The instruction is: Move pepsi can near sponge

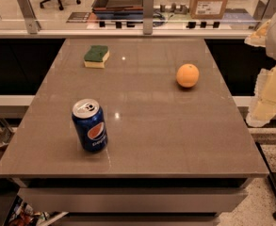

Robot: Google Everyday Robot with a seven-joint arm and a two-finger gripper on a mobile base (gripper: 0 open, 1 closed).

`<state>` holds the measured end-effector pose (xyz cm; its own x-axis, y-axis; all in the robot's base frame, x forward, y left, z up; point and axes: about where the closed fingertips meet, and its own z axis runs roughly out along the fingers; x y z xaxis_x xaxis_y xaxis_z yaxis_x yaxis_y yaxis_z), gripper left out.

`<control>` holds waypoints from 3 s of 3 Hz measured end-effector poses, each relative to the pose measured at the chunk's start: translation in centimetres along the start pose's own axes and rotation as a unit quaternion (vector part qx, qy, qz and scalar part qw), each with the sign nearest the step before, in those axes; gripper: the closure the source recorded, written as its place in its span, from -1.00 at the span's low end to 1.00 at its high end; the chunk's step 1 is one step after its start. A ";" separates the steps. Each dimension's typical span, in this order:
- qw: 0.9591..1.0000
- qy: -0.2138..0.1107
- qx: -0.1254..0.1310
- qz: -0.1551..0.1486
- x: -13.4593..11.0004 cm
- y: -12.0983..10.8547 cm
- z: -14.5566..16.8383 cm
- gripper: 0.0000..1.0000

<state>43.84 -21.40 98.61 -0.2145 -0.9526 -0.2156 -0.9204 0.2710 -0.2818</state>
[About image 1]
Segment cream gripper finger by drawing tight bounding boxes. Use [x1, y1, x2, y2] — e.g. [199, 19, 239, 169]
[246, 66, 276, 127]
[244, 20, 270, 47]

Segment blue pepsi can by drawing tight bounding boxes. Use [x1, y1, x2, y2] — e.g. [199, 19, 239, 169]
[72, 99, 108, 152]

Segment green yellow sponge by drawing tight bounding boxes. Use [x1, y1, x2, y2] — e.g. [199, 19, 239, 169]
[84, 45, 109, 68]

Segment cardboard box with label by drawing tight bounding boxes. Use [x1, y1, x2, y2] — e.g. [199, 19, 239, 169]
[189, 0, 228, 19]

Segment orange fruit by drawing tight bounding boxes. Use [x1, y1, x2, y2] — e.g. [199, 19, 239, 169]
[176, 64, 200, 88]

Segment colourful snack bag bin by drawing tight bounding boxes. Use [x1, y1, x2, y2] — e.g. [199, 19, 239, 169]
[4, 195, 52, 226]

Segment right metal glass bracket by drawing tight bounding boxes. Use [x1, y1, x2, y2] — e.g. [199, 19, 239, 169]
[253, 0, 276, 29]

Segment metal glass bracket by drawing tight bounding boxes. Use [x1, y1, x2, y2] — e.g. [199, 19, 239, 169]
[253, 0, 276, 29]
[143, 0, 154, 35]
[17, 0, 41, 34]

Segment middle metal glass bracket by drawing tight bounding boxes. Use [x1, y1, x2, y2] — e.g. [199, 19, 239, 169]
[143, 0, 154, 35]

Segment left metal glass bracket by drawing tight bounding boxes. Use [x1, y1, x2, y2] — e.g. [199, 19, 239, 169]
[17, 0, 41, 34]

